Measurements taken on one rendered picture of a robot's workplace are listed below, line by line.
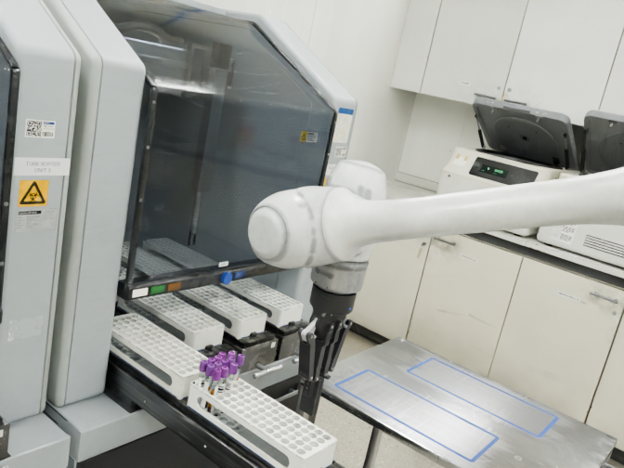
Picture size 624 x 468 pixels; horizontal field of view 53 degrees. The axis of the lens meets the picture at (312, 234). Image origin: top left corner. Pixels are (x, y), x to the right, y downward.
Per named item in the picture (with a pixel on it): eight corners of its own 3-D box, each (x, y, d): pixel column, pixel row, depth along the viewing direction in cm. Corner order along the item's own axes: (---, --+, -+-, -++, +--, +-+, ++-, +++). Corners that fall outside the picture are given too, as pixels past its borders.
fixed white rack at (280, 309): (203, 292, 185) (207, 272, 183) (227, 287, 193) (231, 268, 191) (277, 331, 168) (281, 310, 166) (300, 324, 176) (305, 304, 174)
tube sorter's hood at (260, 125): (6, 227, 157) (26, -38, 141) (189, 214, 205) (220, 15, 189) (126, 302, 128) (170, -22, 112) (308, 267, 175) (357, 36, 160)
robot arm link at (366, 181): (331, 240, 110) (289, 249, 98) (349, 153, 106) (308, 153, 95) (384, 259, 104) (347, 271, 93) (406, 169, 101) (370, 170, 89)
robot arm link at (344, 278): (304, 247, 102) (297, 281, 103) (348, 266, 96) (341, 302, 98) (336, 242, 109) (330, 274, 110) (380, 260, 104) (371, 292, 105)
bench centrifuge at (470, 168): (429, 208, 346) (459, 92, 330) (477, 205, 394) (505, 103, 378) (525, 240, 313) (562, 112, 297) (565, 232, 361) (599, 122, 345)
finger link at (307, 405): (321, 379, 107) (319, 381, 107) (314, 415, 109) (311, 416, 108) (308, 371, 109) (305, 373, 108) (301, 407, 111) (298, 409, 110)
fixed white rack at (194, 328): (115, 309, 161) (118, 287, 159) (147, 304, 169) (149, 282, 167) (190, 357, 144) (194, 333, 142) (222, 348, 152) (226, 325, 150)
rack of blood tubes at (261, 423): (184, 409, 123) (188, 382, 121) (221, 396, 130) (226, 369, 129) (297, 491, 106) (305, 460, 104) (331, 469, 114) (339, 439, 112)
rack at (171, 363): (94, 344, 141) (97, 319, 139) (131, 335, 149) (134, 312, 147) (178, 405, 124) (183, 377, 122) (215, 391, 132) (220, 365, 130)
